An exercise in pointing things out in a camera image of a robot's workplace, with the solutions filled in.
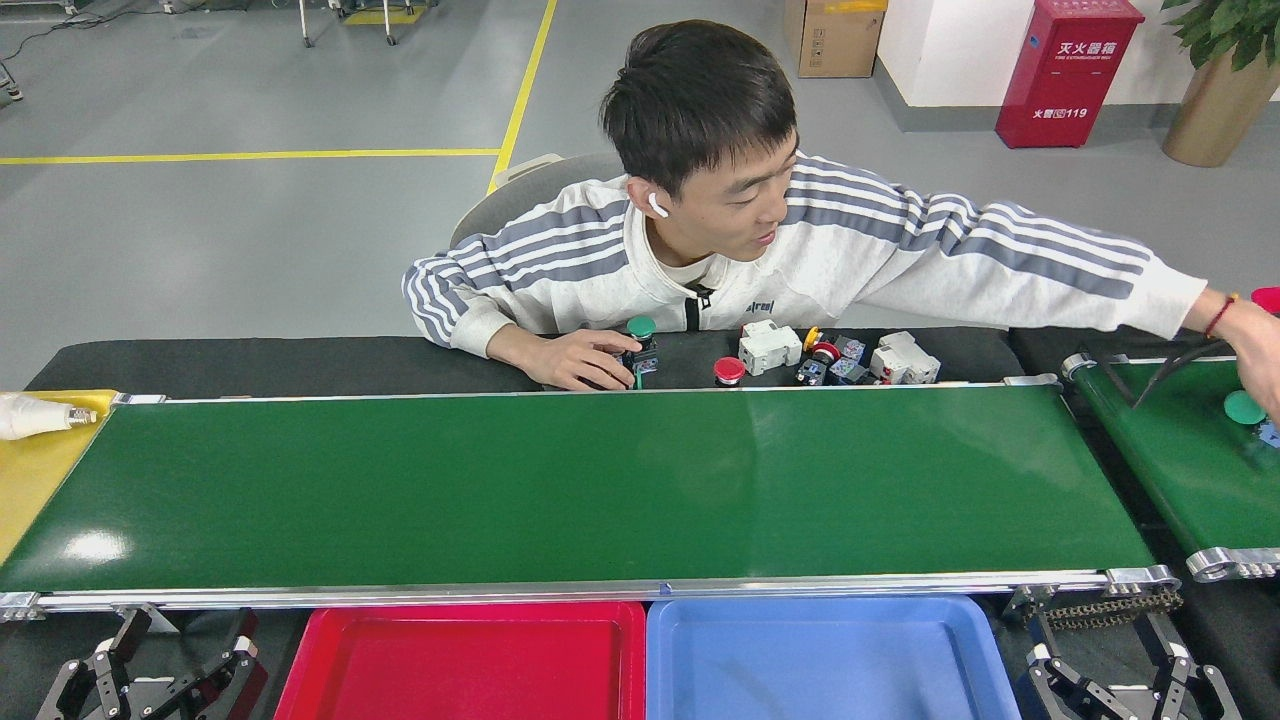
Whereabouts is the person's right hand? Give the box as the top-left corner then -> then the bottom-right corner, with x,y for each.
487,325 -> 643,392

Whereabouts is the brown cardboard box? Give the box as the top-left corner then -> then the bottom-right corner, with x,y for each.
783,0 -> 889,79

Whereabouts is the black cable bundle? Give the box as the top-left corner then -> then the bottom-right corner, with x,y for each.
1100,338 -> 1241,411

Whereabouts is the yellow push button switch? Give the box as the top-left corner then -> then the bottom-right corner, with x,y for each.
803,326 -> 867,364

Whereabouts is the black drive chain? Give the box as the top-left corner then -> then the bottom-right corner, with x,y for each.
1040,590 -> 1184,631

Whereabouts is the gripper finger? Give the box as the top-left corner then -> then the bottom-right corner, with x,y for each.
35,607 -> 151,720
150,610 -> 269,720
1022,613 -> 1121,720
1150,613 -> 1243,720

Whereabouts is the green potted plant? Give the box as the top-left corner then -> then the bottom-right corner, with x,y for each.
1160,0 -> 1280,71

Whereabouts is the long green conveyor belt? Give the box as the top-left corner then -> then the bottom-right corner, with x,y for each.
0,375 -> 1186,623

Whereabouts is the white circuit breaker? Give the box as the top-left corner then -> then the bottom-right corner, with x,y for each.
868,331 -> 942,386
738,320 -> 804,377

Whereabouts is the person's left hand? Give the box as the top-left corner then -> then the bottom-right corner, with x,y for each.
1222,300 -> 1280,426

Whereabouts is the person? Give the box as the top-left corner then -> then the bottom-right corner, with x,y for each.
402,18 -> 1241,359

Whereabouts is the red plastic tray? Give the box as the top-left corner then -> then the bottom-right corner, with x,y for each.
274,600 -> 648,720

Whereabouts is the blue plastic tray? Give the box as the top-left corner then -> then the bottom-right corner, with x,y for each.
646,596 -> 1023,720

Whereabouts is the green push button switch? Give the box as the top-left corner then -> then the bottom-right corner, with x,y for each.
1223,389 -> 1280,451
622,315 -> 661,391

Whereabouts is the red fire extinguisher box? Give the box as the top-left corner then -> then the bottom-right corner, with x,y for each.
995,0 -> 1146,149

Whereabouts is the white stand on wheels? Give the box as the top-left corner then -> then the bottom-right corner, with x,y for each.
297,0 -> 441,48

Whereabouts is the grey office chair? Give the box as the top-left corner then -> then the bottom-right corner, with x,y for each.
449,152 -> 626,249

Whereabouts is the golden plant pot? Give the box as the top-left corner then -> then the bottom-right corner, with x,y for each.
1162,50 -> 1280,168

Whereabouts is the yellow plastic tray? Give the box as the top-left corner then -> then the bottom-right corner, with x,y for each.
0,389 -> 119,566

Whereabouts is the green feeder conveyor belt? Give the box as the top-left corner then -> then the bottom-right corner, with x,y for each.
1062,350 -> 1280,583

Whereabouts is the white light bulb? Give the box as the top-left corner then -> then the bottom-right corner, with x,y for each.
0,392 -> 99,441

